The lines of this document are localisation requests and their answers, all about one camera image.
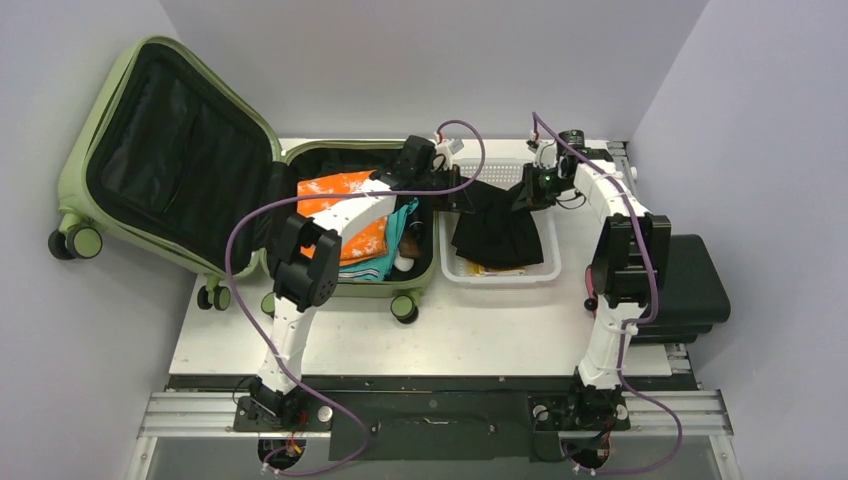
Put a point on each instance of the white perforated plastic basket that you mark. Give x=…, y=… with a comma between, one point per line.
x=503, y=172

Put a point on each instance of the black and pink storage organizer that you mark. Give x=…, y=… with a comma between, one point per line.
x=692, y=298

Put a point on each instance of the white brown cosmetic palette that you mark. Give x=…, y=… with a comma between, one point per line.
x=409, y=250

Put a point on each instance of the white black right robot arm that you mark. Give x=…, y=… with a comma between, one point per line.
x=625, y=271

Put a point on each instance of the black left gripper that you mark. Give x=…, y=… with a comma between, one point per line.
x=451, y=176

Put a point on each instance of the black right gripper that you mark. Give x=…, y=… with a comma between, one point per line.
x=527, y=185

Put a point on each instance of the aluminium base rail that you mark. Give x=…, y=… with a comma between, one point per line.
x=689, y=414

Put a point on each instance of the black garment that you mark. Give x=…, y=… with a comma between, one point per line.
x=495, y=234

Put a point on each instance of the green hard-shell suitcase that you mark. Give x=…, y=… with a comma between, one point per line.
x=172, y=160

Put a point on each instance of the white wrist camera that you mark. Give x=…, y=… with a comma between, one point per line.
x=545, y=154
x=447, y=148

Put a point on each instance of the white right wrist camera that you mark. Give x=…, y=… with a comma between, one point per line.
x=545, y=154

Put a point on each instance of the yellow hello towel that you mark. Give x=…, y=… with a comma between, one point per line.
x=478, y=270

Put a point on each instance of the teal garment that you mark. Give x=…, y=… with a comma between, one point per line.
x=378, y=268

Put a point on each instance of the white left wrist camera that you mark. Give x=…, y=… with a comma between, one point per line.
x=447, y=148

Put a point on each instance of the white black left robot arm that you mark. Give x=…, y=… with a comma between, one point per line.
x=303, y=257

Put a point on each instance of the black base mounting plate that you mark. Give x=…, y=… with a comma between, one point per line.
x=419, y=418

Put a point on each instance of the orange item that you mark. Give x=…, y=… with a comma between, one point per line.
x=326, y=200

